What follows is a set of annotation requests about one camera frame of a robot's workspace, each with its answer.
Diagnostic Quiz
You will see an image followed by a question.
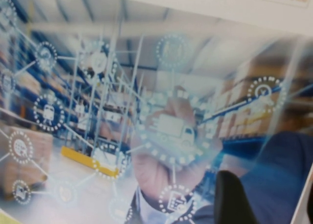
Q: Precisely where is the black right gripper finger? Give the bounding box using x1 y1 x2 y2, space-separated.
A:
214 170 260 224

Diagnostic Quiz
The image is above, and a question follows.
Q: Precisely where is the green white checked tablecloth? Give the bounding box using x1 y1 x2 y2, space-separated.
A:
0 208 18 224

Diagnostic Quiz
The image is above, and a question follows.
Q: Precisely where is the glossy company brochure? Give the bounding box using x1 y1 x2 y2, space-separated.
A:
0 0 313 224

